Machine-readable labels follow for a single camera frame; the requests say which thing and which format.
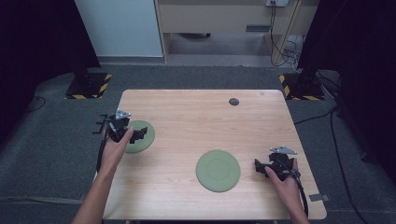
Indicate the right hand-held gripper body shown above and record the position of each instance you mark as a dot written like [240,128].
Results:
[281,161]

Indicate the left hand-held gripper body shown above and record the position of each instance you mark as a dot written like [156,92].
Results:
[116,124]

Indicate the small green plate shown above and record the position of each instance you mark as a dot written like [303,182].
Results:
[144,138]

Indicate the large green plate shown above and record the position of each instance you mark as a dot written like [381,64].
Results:
[218,171]

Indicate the person's left hand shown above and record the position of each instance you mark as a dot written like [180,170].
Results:
[113,152]

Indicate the person's right hand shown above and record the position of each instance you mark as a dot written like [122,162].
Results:
[285,189]

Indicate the black stand base striped edge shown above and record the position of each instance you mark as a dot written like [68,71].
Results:
[88,85]
[300,87]

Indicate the grey tape strip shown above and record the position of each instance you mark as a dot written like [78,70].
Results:
[319,197]

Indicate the grey round table grommet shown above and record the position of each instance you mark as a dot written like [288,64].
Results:
[233,101]

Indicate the dark curtain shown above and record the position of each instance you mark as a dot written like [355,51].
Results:
[37,46]
[358,62]

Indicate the beige wooden desk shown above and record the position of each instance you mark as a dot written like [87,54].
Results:
[218,15]

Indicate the white power strip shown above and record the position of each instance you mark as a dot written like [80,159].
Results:
[276,2]

